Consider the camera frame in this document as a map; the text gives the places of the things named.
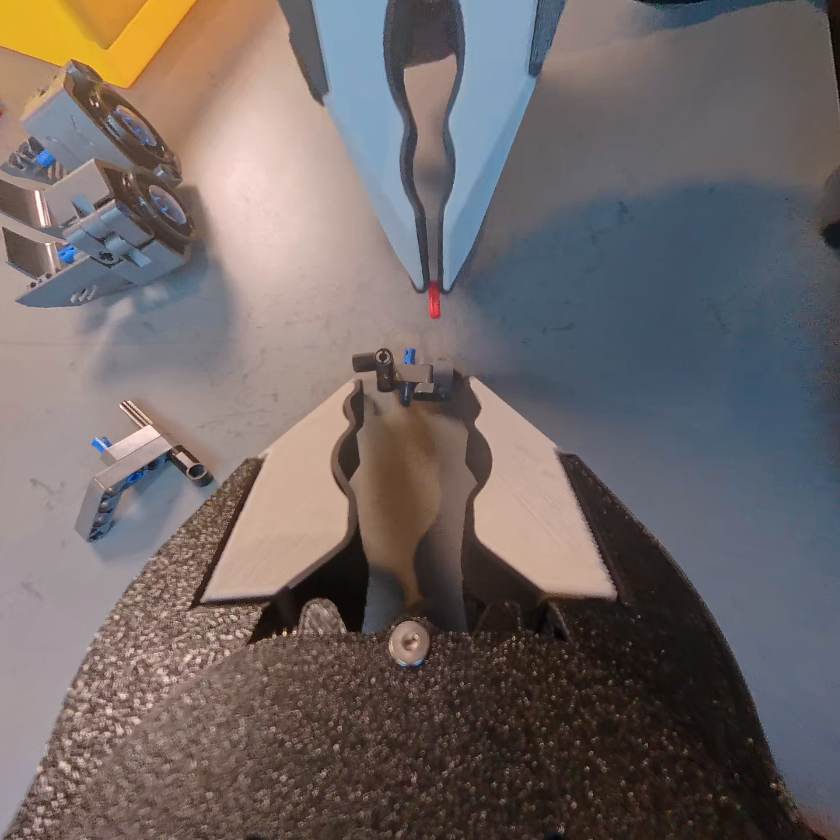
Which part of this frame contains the black connector with blue pins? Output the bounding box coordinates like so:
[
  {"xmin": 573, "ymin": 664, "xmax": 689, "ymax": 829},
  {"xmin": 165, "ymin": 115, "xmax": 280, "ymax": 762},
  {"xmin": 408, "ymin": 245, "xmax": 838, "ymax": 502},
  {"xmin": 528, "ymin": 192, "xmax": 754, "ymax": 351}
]
[{"xmin": 352, "ymin": 348, "xmax": 421, "ymax": 408}]

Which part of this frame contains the grey beam with black axle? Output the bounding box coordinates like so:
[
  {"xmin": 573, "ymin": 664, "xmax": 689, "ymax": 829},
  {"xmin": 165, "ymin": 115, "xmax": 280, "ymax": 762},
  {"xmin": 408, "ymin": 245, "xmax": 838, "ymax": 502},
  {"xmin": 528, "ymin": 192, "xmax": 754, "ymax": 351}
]
[{"xmin": 73, "ymin": 400, "xmax": 216, "ymax": 544}]

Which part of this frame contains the large yellow storage bin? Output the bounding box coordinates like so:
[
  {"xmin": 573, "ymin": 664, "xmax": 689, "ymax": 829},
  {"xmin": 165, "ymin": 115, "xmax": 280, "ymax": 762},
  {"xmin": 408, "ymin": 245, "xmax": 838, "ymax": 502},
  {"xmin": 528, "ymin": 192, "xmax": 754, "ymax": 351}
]
[{"xmin": 0, "ymin": 0, "xmax": 198, "ymax": 88}]

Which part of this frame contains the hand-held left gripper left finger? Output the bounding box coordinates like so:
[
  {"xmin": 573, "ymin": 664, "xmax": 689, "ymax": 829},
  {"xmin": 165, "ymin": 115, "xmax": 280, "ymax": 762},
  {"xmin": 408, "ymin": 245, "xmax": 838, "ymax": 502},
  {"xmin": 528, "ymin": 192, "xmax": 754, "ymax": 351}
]
[{"xmin": 199, "ymin": 379, "xmax": 365, "ymax": 605}]

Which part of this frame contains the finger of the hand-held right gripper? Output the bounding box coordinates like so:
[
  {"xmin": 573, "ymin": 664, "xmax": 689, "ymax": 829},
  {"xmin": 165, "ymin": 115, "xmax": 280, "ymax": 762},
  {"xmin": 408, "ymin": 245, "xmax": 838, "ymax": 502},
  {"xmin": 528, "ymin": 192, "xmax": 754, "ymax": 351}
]
[
  {"xmin": 438, "ymin": 0, "xmax": 540, "ymax": 293},
  {"xmin": 311, "ymin": 0, "xmax": 430, "ymax": 293}
]

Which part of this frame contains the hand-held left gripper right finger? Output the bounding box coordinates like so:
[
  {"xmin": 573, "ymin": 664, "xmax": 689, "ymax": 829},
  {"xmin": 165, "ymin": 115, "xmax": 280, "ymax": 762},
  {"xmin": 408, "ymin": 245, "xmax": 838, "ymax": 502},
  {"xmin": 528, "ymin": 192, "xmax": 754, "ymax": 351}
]
[{"xmin": 462, "ymin": 376, "xmax": 619, "ymax": 601}]

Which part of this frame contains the grey desk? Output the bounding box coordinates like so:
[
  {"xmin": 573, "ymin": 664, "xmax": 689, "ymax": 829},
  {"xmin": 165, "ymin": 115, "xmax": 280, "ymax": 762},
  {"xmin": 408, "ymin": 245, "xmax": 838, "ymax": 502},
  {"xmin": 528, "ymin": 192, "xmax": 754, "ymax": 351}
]
[{"xmin": 0, "ymin": 0, "xmax": 840, "ymax": 828}]

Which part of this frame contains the grey angular connector piece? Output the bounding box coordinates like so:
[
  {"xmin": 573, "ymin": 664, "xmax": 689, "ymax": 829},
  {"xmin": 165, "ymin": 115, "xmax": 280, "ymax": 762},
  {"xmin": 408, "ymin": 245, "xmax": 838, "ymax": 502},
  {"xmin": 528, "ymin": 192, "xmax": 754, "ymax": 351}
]
[{"xmin": 410, "ymin": 360, "xmax": 455, "ymax": 403}]

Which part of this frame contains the grey twin engine toy assembly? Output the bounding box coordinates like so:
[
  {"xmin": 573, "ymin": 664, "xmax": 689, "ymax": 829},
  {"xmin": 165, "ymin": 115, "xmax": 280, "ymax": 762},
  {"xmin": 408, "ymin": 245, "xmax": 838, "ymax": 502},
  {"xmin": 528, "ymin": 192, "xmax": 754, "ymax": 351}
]
[{"xmin": 0, "ymin": 59, "xmax": 196, "ymax": 309}]

